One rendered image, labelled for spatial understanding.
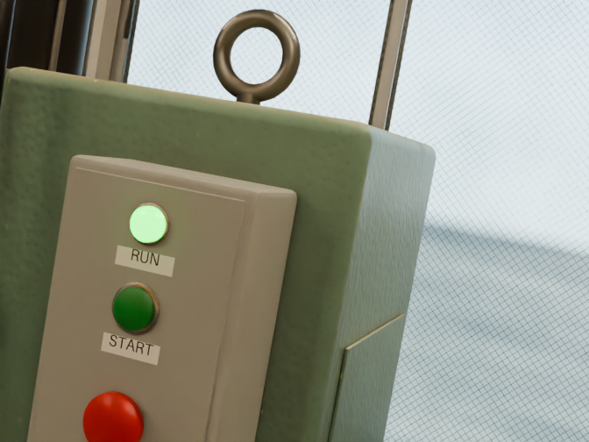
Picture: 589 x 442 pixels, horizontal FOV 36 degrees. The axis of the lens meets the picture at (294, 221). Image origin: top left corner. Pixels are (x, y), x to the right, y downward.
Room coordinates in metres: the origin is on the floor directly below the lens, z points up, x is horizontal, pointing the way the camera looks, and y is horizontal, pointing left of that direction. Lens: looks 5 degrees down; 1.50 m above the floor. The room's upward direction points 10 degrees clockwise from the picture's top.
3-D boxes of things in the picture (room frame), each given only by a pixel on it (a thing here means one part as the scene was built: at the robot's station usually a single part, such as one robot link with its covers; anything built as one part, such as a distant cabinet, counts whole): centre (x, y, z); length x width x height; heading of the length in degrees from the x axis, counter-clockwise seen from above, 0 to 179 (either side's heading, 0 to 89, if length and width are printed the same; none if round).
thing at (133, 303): (0.42, 0.07, 1.42); 0.02 x 0.01 x 0.02; 73
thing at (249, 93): (0.59, 0.04, 1.55); 0.06 x 0.02 x 0.06; 73
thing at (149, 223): (0.42, 0.07, 1.46); 0.02 x 0.01 x 0.02; 73
